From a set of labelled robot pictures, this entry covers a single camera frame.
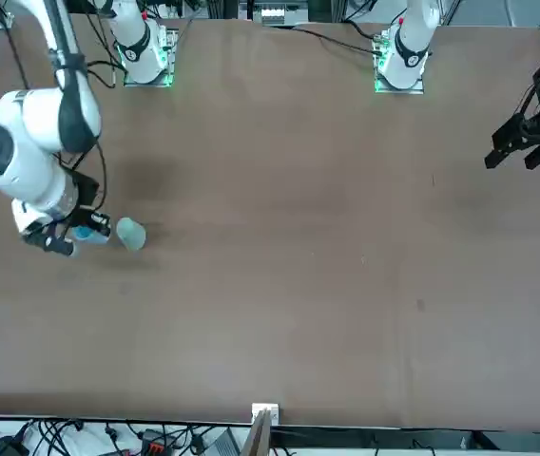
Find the white power strip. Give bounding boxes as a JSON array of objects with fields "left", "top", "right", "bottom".
[{"left": 259, "top": 3, "right": 286, "bottom": 28}]

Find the aluminium profile post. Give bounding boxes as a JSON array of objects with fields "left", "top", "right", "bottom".
[{"left": 243, "top": 402, "right": 281, "bottom": 456}]

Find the pale green plastic cup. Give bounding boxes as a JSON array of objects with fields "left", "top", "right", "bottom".
[{"left": 115, "top": 217, "right": 146, "bottom": 252}]

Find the light blue plastic cup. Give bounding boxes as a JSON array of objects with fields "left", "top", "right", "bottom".
[{"left": 67, "top": 225, "right": 111, "bottom": 258}]

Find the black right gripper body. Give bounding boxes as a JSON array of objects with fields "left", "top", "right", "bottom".
[{"left": 58, "top": 173, "right": 101, "bottom": 232}]

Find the black table cable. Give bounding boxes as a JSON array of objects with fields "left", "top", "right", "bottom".
[{"left": 291, "top": 26, "right": 380, "bottom": 53}]

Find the black orange power plug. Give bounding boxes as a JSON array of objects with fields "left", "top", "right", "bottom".
[{"left": 139, "top": 429, "right": 176, "bottom": 456}]

